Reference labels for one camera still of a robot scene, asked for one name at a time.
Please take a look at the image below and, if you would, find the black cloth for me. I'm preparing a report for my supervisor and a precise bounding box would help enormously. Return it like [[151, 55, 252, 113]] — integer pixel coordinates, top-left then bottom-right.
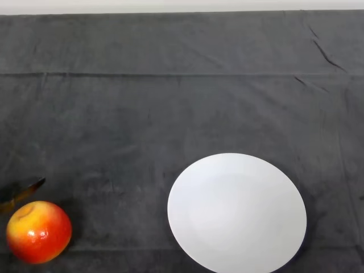
[[0, 9, 364, 273]]

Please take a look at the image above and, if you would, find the white round plate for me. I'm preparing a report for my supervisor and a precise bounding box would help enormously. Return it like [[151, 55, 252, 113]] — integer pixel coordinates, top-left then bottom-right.
[[167, 152, 308, 273]]

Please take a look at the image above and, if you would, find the red and yellow apple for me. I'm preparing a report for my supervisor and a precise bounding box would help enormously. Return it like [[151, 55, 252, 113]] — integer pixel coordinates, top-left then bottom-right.
[[6, 200, 73, 264]]

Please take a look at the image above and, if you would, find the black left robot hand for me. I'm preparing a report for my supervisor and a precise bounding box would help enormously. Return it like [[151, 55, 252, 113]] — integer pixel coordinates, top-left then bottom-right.
[[0, 177, 47, 214]]

